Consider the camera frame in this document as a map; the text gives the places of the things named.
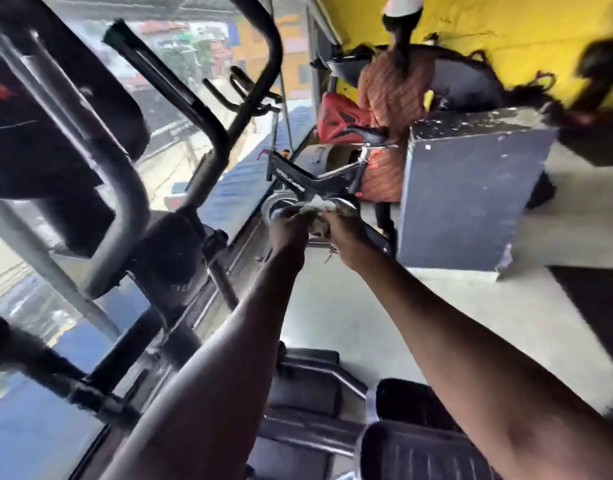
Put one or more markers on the large glass window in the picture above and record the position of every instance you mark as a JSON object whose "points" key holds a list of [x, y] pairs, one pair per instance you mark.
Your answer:
{"points": [[246, 174]]}

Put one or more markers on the person's left hand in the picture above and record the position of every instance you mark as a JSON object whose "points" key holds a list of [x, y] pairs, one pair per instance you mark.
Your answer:
{"points": [[289, 237]]}

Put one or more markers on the person's left forearm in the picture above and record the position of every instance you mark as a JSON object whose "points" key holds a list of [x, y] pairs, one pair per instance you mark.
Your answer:
{"points": [[221, 364]]}

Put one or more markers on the white cleaning cloth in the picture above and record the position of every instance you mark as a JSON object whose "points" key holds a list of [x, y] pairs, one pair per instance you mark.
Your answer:
{"points": [[316, 215]]}

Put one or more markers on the black treadmill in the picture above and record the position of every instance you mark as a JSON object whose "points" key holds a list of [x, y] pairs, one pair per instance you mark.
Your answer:
{"points": [[461, 82]]}

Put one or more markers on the red exercise machine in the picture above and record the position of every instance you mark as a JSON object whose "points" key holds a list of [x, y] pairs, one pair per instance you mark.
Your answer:
{"points": [[339, 119]]}

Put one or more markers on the black exercise bike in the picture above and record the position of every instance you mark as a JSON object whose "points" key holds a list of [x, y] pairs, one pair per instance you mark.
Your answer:
{"points": [[311, 183]]}

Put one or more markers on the person's left fingers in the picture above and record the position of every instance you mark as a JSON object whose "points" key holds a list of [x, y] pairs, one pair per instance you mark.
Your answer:
{"points": [[290, 214]]}

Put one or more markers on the person's right hand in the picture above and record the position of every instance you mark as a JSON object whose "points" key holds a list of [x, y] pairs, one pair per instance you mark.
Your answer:
{"points": [[351, 242]]}

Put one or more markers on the grey wooden jump box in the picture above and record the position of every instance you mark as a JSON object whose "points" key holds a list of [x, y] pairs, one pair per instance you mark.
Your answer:
{"points": [[466, 194]]}

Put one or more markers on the person's right forearm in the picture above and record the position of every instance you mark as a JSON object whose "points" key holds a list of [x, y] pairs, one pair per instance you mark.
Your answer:
{"points": [[466, 364]]}

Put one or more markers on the black floor mat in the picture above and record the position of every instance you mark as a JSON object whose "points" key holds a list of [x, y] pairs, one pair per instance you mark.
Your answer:
{"points": [[594, 309]]}

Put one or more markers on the black elliptical trainer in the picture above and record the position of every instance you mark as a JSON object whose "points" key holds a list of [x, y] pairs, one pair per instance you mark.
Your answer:
{"points": [[111, 194]]}

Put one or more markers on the person's right fingers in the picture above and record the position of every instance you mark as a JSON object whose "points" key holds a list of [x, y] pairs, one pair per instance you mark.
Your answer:
{"points": [[337, 218]]}

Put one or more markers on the black gym machine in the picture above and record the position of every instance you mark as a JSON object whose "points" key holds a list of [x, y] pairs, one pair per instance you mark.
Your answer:
{"points": [[599, 64]]}

